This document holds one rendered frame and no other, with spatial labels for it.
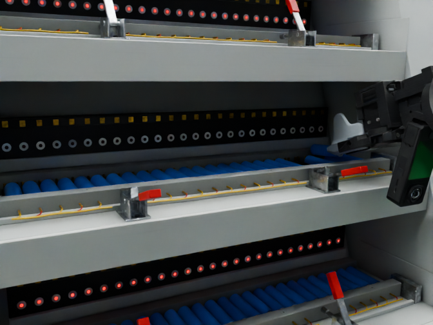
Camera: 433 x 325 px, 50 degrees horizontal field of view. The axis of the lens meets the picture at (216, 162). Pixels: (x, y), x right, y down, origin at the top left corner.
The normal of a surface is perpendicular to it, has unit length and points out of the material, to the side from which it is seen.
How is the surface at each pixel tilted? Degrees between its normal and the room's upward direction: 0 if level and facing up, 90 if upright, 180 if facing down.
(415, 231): 90
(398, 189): 90
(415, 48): 90
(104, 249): 109
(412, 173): 121
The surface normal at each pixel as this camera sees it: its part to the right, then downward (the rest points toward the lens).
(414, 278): -0.89, 0.08
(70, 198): 0.46, 0.19
